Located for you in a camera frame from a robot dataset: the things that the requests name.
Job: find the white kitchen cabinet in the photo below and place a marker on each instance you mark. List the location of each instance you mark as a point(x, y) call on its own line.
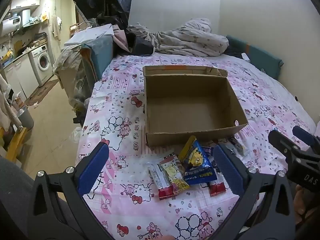
point(17, 76)

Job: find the blue triangular snack packet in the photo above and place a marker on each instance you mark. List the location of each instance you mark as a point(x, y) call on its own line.
point(197, 161)

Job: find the white wall cupboard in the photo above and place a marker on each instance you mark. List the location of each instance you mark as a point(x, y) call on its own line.
point(25, 3)

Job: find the plastic-wrapped cardboard box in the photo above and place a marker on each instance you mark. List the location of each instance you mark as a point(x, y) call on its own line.
point(70, 67)

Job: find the pink cloth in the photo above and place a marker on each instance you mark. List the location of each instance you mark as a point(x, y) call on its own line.
point(121, 38)

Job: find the yellow wooden rack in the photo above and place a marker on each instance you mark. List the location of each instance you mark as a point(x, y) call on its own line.
point(15, 142)

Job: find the dark cloth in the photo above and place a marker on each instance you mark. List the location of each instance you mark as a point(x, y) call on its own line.
point(140, 45)

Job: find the white hanging cloth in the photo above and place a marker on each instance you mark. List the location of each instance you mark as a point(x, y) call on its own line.
point(5, 105)

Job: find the pink printed bedsheet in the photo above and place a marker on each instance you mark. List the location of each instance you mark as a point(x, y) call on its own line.
point(120, 100)

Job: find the yellow cartoon snack packet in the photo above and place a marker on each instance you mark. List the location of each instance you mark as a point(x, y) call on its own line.
point(172, 173)

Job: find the small white snack packet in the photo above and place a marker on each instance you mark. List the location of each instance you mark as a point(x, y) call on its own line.
point(237, 146)

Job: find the brown floor rug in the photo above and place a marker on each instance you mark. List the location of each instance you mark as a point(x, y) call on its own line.
point(41, 92)

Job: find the white cloth cover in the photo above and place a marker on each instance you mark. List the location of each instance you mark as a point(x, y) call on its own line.
point(87, 33)

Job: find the grey trash bin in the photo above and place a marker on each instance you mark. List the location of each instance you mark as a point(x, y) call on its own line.
point(26, 117)

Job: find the person's grey trousers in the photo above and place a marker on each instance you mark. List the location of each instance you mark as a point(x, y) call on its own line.
point(15, 195)

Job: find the hanging towel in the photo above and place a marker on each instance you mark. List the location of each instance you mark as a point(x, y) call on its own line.
point(56, 27)

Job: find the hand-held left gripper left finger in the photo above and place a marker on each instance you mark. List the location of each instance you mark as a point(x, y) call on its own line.
point(93, 166)

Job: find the rumpled grey duvet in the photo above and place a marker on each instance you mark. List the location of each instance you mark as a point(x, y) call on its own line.
point(190, 37)

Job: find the person's right hand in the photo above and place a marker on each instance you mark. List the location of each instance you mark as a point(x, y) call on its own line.
point(301, 200)

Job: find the black hanging garment bag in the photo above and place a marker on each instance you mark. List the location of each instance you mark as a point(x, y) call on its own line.
point(105, 0)

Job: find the white washing machine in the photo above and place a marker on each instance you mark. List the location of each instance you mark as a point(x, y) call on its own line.
point(42, 62)

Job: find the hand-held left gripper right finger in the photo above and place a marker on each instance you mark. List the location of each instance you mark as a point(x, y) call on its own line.
point(228, 170)

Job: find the white water heater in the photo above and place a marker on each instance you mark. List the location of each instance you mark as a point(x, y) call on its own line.
point(10, 23)

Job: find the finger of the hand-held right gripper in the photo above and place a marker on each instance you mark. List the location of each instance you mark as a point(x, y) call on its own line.
point(301, 131)
point(280, 140)

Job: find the teal headboard cushion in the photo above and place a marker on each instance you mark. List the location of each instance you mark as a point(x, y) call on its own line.
point(262, 55)

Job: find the red white snack bar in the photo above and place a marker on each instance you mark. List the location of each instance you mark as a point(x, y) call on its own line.
point(216, 188)
point(165, 192)

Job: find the white plastic bag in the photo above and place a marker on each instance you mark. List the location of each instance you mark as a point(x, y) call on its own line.
point(75, 135)

